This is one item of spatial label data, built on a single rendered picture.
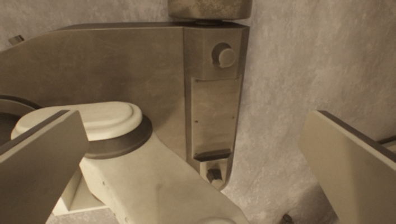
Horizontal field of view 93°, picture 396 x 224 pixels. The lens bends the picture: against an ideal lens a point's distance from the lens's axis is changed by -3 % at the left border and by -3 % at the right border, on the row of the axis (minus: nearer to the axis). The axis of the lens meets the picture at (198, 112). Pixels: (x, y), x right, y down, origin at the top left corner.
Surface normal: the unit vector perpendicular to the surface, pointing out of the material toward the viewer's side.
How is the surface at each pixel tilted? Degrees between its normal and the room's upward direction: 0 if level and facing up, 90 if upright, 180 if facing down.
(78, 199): 90
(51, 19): 0
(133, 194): 90
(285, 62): 0
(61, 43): 0
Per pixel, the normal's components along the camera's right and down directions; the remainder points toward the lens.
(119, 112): 0.01, -0.87
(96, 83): 0.22, 0.48
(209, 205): -0.08, -0.99
